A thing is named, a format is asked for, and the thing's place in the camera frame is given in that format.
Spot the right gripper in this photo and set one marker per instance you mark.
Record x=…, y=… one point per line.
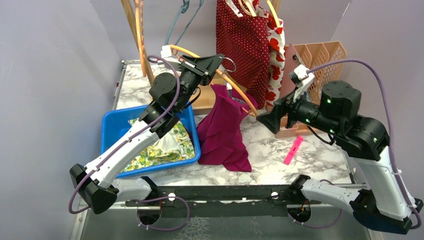
x=271, y=119

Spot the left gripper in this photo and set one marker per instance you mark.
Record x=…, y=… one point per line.
x=203, y=67

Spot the wooden hanger metal hook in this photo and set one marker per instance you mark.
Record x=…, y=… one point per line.
x=252, y=112

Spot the magenta pleated skirt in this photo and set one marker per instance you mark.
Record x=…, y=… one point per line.
x=219, y=133

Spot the lemon print skirt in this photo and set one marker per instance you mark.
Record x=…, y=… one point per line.
x=175, y=146

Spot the orange wavy hanger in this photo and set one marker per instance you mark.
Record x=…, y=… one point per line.
x=139, y=35

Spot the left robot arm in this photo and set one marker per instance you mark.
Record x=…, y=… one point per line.
x=96, y=182

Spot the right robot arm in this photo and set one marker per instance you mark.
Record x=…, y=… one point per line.
x=365, y=140

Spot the red poppy print skirt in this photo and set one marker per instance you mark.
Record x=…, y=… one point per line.
x=277, y=51

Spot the wooden clothes rack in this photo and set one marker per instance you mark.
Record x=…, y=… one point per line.
x=206, y=100

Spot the pink marker pen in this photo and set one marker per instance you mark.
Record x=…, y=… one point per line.
x=293, y=150

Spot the pink clipboard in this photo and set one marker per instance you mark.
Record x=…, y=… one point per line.
x=294, y=56

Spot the peach plastic organizer basket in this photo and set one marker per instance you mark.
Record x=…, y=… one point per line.
x=321, y=53

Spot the blue plastic bin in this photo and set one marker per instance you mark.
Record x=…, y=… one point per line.
x=116, y=123

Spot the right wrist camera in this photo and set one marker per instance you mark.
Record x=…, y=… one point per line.
x=302, y=77

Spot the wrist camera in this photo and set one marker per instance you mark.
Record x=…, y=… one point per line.
x=167, y=54
x=302, y=77

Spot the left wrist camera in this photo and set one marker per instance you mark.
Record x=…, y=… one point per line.
x=167, y=54

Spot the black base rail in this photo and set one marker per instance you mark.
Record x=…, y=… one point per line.
x=222, y=201

